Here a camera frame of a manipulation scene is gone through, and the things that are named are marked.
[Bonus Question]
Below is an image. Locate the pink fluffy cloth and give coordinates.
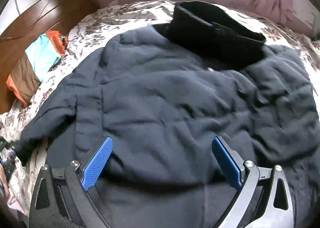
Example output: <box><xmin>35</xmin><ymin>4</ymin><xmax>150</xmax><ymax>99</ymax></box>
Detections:
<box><xmin>7</xmin><ymin>195</ymin><xmax>27</xmax><ymax>216</ymax></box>

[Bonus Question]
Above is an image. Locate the orange blue brown pillow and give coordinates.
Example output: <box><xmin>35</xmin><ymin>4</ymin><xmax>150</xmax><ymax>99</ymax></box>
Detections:
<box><xmin>6</xmin><ymin>30</ymin><xmax>68</xmax><ymax>107</ymax></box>

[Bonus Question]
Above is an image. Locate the person's left hand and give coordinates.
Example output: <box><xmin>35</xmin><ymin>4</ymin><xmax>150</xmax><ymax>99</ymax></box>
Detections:
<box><xmin>0</xmin><ymin>165</ymin><xmax>10</xmax><ymax>202</ymax></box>

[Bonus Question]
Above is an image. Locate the brown wooden headboard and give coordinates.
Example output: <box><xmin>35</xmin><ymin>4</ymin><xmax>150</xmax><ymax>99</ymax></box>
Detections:
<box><xmin>1</xmin><ymin>0</ymin><xmax>98</xmax><ymax>113</ymax></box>

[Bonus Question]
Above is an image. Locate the floral white bed quilt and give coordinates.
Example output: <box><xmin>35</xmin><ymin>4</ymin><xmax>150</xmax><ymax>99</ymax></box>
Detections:
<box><xmin>1</xmin><ymin>0</ymin><xmax>319</xmax><ymax>215</ymax></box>

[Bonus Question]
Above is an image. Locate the dark navy padded jacket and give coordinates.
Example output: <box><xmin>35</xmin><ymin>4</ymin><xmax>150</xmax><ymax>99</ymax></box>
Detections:
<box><xmin>16</xmin><ymin>1</ymin><xmax>319</xmax><ymax>227</ymax></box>

